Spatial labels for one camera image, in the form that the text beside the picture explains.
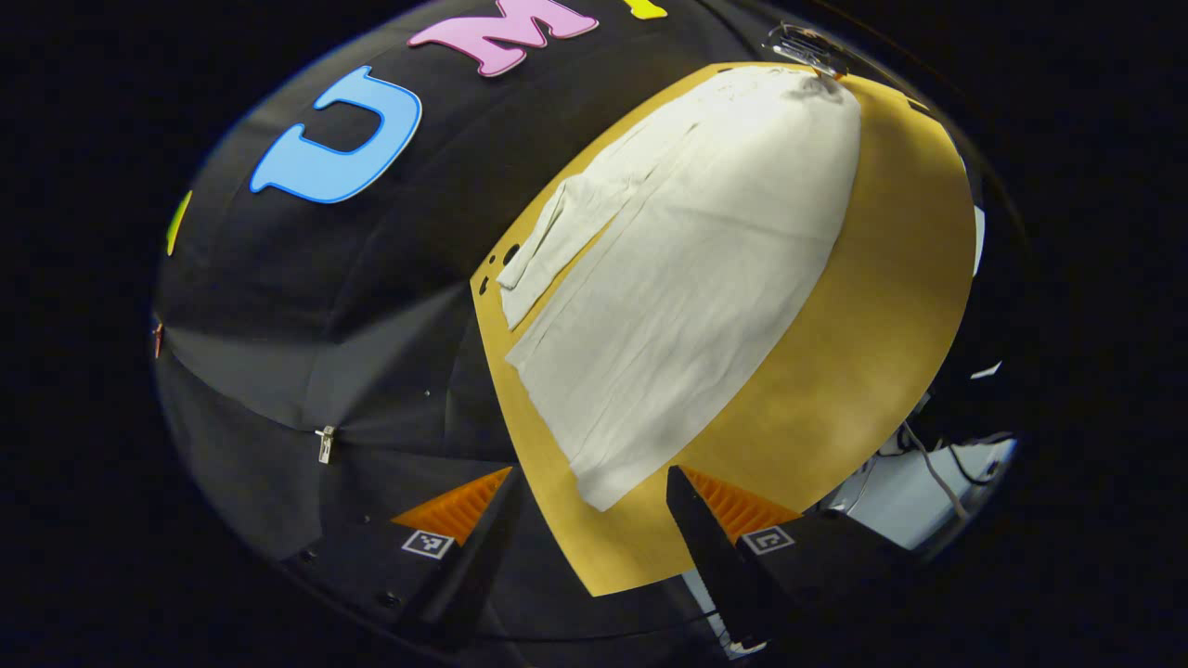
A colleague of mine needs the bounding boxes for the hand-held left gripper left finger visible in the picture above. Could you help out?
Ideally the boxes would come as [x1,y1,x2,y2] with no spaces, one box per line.
[278,466,525,650]

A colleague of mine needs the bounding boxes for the grey cable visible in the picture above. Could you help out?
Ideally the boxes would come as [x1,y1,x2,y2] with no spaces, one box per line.
[896,422,971,520]

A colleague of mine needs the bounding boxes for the white jeans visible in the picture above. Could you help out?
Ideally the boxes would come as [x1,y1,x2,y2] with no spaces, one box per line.
[497,65,862,513]

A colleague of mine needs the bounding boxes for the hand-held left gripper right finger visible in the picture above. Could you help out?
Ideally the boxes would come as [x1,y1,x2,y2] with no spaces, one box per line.
[665,465,931,655]

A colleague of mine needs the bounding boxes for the black backdrop cloth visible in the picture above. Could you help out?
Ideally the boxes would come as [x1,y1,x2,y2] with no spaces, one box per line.
[153,0,929,646]

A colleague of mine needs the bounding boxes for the black cable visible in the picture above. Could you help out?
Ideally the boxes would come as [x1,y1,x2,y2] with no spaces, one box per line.
[942,431,1017,488]

